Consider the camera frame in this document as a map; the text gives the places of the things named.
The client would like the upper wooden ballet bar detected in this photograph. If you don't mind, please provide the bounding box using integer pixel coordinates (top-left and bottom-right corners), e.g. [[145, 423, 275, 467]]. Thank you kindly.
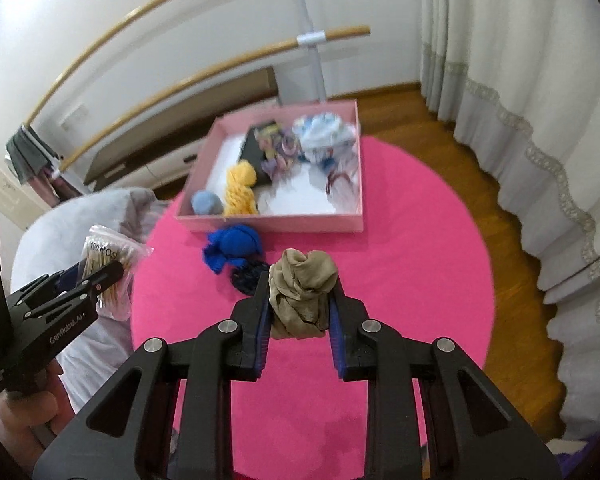
[[23, 0, 172, 126]]

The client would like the beige stocking bundle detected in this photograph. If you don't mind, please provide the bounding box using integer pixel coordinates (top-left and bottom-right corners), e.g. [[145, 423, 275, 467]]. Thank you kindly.
[[268, 248, 338, 339]]

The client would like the pastel multicolour yarn bundle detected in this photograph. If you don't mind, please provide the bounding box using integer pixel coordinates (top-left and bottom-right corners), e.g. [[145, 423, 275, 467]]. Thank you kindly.
[[254, 122, 300, 181]]

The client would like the white lace-trimmed curtain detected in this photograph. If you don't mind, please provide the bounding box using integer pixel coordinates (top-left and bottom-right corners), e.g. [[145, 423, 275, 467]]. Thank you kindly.
[[420, 0, 600, 440]]

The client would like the clear plastic pouch with cord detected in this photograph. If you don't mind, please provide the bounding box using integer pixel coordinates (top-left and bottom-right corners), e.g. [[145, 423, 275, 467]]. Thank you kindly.
[[323, 154, 360, 214]]

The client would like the dark navy crochet item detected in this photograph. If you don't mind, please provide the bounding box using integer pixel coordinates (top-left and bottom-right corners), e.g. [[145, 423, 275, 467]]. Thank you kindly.
[[230, 260, 270, 296]]

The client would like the person's hand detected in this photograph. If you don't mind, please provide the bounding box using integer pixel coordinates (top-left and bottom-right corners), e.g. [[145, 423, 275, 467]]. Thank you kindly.
[[0, 360, 74, 474]]

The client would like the light blue printed cloth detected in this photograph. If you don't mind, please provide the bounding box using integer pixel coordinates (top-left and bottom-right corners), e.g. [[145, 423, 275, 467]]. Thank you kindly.
[[291, 113, 358, 165]]

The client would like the plastic bag with beige yarn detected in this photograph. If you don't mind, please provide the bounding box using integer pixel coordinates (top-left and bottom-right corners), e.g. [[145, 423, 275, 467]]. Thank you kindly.
[[79, 226, 152, 322]]

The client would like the purple cloth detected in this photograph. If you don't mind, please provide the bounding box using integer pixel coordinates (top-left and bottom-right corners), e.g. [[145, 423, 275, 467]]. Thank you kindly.
[[546, 439, 593, 479]]

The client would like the yellow crochet fish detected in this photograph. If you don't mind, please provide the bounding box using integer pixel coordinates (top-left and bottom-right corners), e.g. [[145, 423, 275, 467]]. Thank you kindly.
[[224, 159, 259, 217]]

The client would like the blue crochet item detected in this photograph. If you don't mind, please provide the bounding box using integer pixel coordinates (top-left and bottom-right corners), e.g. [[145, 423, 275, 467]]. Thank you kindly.
[[202, 224, 263, 274]]

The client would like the grey cloth on bar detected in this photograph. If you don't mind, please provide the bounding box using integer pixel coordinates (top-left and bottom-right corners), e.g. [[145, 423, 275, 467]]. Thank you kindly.
[[6, 125, 59, 184]]

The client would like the brown white tv cabinet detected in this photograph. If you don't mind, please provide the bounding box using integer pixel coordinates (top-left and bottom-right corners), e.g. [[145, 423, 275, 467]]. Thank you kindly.
[[84, 66, 278, 188]]

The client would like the grey cushion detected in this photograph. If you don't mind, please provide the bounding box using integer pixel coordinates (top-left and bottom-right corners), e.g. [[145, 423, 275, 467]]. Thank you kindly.
[[12, 188, 169, 412]]

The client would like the lower wooden ballet bar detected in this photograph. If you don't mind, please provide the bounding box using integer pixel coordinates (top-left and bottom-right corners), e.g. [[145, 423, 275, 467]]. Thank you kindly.
[[56, 25, 370, 174]]

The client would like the wooden ballet bar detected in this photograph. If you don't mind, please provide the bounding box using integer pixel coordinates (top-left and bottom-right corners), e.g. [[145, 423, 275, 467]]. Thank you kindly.
[[23, 0, 172, 126], [56, 25, 370, 174]]

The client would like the light blue soft ball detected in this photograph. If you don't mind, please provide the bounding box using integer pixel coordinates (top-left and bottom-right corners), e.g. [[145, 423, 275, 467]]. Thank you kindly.
[[190, 190, 224, 216]]

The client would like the black rectangular case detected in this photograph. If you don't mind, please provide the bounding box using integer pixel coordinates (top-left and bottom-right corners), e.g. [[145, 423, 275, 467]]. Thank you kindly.
[[238, 120, 277, 185]]

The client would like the pink cardboard box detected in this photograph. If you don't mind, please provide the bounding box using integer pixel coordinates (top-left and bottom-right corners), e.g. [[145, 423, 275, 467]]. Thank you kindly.
[[174, 100, 364, 233]]

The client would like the white bar stand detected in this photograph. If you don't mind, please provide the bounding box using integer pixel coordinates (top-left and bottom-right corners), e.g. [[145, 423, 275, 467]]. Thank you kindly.
[[294, 0, 327, 102]]

